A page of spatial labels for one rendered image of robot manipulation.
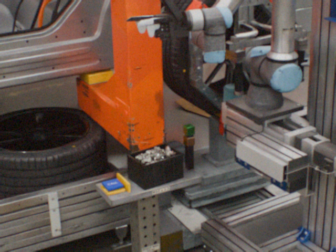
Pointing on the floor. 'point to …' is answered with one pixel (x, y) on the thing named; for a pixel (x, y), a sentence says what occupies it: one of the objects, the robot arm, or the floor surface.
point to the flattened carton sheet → (191, 107)
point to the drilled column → (145, 224)
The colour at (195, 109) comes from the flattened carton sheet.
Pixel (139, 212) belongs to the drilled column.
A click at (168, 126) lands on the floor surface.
